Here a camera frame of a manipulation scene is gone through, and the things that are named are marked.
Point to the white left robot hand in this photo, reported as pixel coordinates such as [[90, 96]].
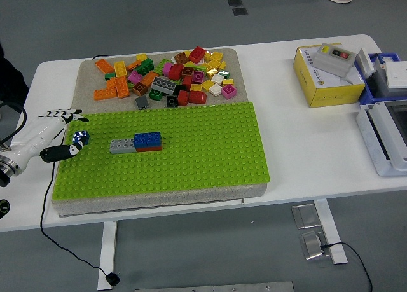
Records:
[[35, 133]]

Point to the small blue toy brick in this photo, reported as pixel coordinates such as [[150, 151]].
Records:
[[80, 137]]

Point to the flat orange toy brick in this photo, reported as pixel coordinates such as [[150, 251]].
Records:
[[103, 94]]

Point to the light grey toy brick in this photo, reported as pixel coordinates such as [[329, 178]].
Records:
[[122, 145]]

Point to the small green toy brick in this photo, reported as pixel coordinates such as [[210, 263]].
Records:
[[109, 76]]

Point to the dark grey toy brick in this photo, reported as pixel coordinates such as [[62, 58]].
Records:
[[142, 102]]

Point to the large blue toy brick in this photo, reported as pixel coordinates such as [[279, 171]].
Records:
[[147, 139]]

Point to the flat red-brown toy brick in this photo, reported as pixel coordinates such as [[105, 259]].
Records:
[[149, 149]]

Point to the dark green toy brick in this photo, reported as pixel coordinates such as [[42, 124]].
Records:
[[144, 66]]

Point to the small yellow toy brick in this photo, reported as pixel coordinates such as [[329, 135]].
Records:
[[228, 81], [142, 57]]

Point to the long grey toy brick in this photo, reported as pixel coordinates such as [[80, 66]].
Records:
[[163, 85]]

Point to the black toy brick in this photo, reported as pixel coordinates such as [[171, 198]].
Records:
[[171, 101], [179, 89]]

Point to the lime green toy brick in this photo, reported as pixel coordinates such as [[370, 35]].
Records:
[[192, 65], [160, 64]]

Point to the bright pink toy brick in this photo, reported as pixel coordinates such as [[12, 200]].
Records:
[[167, 69]]

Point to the red toy brick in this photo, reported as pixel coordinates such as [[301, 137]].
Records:
[[197, 54], [182, 98], [197, 96], [187, 82], [175, 71]]

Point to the green studded baseplate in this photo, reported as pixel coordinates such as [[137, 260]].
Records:
[[190, 152]]

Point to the dark brown toy brick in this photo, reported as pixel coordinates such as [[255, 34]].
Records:
[[187, 71]]

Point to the magenta toy brick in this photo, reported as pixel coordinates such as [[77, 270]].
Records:
[[229, 91], [197, 76]]

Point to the white toy brick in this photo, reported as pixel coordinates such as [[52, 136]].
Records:
[[217, 78], [215, 89]]

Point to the golden yellow toy brick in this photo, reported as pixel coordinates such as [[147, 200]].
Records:
[[212, 72]]

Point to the shiny green toy brick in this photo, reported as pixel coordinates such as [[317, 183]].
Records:
[[224, 73]]

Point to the grey-brown foam mat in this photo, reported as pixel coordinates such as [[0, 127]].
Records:
[[159, 200]]

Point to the white table leg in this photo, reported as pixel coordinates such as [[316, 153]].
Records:
[[329, 231], [108, 254]]

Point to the dark floor outlet cover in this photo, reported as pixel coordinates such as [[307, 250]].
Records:
[[234, 2], [239, 11]]

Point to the metal floor strip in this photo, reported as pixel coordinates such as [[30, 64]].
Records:
[[216, 287]]

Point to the metal floor plate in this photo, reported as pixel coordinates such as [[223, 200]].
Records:
[[305, 216], [313, 246]]

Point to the yellow cardboard box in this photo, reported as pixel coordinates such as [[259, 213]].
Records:
[[327, 93]]

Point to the blue plastic bin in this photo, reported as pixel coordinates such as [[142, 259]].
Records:
[[369, 96]]

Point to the small white plastic box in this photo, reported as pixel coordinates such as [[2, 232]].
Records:
[[365, 63]]

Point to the grey electrical module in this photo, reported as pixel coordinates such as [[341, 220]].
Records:
[[380, 67]]

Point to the grey push-button switch box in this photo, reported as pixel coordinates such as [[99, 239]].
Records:
[[334, 59]]

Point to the large white enclosure box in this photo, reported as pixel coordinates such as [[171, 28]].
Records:
[[375, 139]]

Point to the white wall socket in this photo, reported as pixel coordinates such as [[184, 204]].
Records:
[[395, 75]]

